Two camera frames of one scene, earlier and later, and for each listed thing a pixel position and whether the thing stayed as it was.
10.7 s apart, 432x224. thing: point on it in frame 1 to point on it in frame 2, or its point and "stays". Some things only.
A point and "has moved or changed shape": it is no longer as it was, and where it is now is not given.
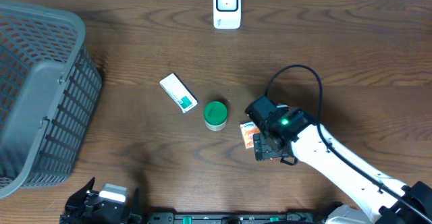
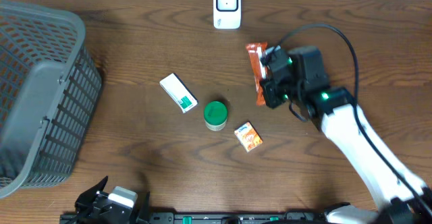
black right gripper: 262,147 to 268,86
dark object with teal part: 234,218 stays
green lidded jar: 215,114 stays
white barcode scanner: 227,6 stays
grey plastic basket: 50,84 stays
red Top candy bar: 282,106 to 256,50
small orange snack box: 248,129 has moved or changed shape
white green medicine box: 179,92 stays
